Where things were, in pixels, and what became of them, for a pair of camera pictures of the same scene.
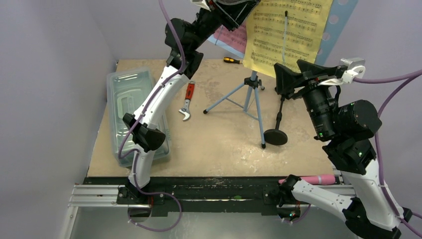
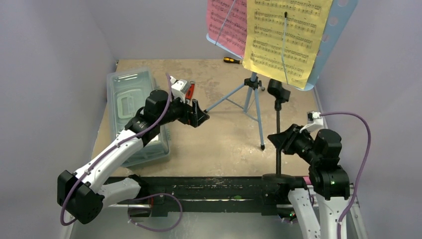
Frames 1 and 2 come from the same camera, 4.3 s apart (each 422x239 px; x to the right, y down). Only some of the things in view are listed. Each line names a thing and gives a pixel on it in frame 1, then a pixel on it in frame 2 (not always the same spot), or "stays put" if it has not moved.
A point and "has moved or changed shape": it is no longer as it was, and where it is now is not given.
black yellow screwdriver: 228,59 stays put
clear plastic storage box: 128,89 stays put
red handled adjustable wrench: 188,96 stays put
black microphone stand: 276,136 has moved or changed shape
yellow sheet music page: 283,32 stays put
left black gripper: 233,15 to 192,115
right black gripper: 311,81 to 289,140
